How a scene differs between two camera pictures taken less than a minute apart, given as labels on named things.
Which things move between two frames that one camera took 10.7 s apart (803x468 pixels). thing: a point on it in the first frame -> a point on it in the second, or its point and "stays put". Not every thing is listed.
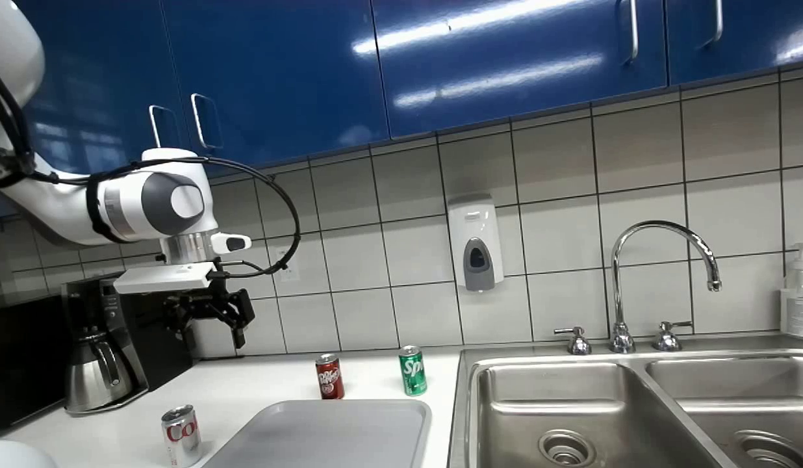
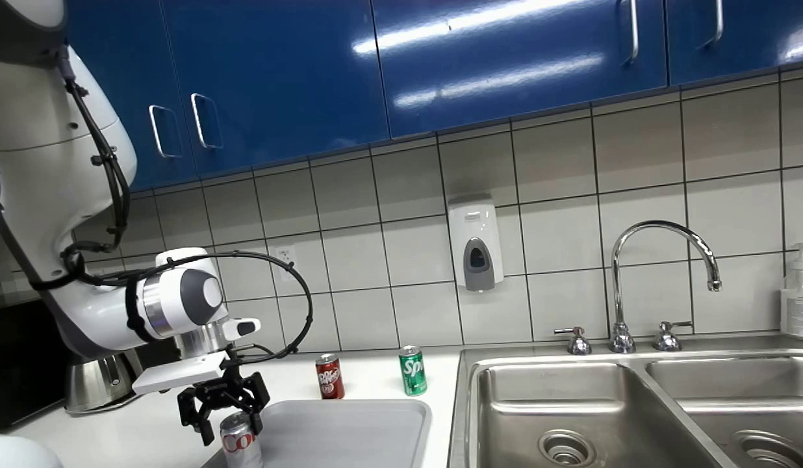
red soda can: (330, 375) stays put
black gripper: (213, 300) -> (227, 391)
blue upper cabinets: (270, 84) stays put
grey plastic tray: (330, 434) stays put
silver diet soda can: (181, 434) -> (236, 431)
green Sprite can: (414, 370) stays put
